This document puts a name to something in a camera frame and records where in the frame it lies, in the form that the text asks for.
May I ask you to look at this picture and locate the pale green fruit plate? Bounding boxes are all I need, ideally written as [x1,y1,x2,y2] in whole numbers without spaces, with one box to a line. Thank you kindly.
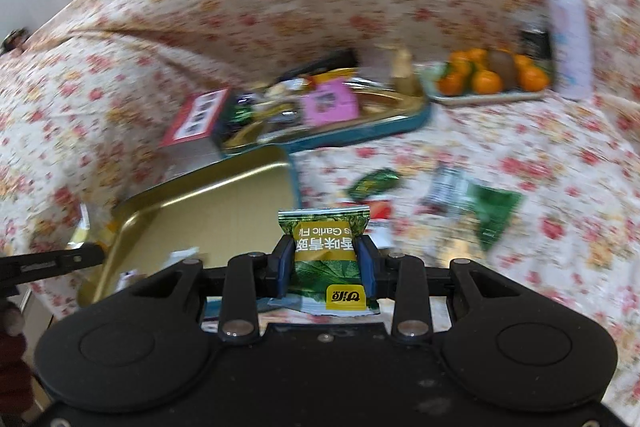
[416,61,551,107]

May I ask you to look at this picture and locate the teal tin filled with snacks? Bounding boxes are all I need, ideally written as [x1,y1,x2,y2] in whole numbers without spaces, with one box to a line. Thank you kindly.
[222,69,431,155]

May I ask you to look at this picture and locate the pink snack packet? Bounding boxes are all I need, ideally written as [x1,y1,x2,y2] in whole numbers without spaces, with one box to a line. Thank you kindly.
[300,79,360,127]

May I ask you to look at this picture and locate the front middle mandarin orange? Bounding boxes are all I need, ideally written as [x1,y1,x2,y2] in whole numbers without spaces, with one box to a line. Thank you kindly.
[471,69,503,95]

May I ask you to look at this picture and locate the floral sofa cover cloth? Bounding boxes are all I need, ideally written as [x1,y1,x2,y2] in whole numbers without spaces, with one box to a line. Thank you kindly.
[1,0,639,425]

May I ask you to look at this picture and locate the purple rabbit thermos bottle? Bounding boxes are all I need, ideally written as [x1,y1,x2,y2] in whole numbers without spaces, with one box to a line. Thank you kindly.
[547,0,593,101]

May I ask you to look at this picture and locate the empty gold tin tray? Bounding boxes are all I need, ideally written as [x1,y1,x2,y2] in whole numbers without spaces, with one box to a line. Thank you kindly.
[78,145,302,307]

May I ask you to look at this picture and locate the green garlic snack packet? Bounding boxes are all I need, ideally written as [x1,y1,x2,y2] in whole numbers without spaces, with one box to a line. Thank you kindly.
[269,206,380,317]

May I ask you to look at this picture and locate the small dark green candy packet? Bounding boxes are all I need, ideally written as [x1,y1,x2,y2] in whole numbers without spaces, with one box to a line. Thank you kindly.
[346,168,401,202]

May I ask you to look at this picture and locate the front left mandarin orange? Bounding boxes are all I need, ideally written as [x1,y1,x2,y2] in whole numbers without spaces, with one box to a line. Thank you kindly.
[437,72,466,96]

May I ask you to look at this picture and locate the brown kiwi fruit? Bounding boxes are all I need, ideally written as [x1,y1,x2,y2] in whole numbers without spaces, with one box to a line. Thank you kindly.
[486,49,518,91]

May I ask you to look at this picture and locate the red and white snack box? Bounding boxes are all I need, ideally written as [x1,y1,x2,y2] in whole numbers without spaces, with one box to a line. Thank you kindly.
[160,88,233,160]

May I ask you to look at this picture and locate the red and white snack packet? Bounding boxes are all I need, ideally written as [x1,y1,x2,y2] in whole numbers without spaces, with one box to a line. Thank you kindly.
[367,199,394,249]

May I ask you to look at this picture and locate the front right mandarin orange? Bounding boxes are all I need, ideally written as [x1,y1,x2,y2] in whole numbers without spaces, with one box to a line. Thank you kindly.
[518,65,550,92]

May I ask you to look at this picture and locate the white and green snack packet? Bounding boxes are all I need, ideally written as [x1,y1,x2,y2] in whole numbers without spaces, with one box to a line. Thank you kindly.
[420,162,524,253]

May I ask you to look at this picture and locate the starbucks coffee can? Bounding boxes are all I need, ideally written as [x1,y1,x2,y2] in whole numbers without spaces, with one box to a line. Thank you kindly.
[520,25,551,61]

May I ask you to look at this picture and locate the mandarin orange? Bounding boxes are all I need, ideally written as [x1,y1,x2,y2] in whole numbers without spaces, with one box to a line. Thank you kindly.
[518,65,550,92]
[471,69,503,95]
[437,72,466,96]

